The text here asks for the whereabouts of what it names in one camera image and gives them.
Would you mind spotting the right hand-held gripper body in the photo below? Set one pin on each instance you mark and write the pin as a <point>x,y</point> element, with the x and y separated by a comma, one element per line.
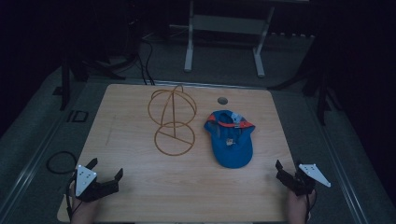
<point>300,184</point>

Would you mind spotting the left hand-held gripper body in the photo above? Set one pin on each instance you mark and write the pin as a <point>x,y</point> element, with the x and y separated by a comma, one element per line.
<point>84,182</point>

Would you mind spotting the blue cap with orange band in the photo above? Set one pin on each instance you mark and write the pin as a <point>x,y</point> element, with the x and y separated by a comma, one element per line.
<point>232,149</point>

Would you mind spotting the person's right hand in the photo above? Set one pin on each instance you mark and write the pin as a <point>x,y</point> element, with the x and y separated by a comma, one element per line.
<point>297,207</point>

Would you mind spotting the person's left hand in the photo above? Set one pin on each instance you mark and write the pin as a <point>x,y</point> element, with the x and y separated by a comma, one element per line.
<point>83,211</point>

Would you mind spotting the black tripod stand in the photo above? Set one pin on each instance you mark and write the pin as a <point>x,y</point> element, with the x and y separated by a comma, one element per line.
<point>93,67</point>
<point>322,93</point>

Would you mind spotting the grey round table grommet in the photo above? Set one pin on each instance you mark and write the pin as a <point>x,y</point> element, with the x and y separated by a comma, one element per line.
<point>222,100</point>

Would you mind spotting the white metal stand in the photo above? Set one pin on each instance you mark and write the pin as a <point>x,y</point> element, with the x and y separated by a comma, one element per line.
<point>224,25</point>

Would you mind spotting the black rectangular floor bracket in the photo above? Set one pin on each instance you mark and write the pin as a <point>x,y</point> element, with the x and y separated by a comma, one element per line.
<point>77,116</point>

